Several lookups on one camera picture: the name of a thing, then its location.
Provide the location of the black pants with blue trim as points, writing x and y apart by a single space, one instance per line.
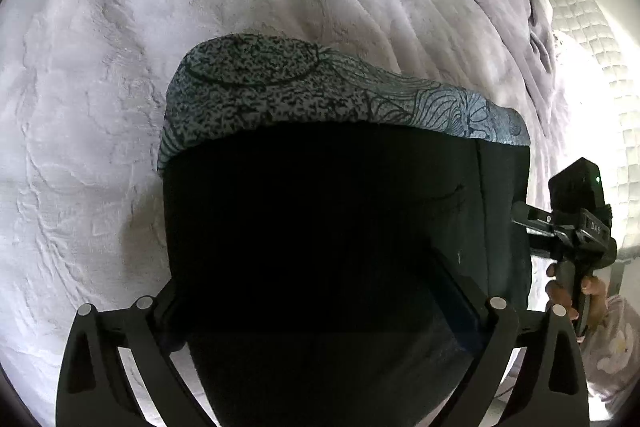
314 206

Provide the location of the lavender plush bed blanket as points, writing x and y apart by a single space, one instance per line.
83 86

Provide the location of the white quilted mattress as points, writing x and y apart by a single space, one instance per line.
584 21

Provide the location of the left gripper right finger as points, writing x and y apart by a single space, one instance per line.
550 389

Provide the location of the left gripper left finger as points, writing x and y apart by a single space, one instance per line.
93 389

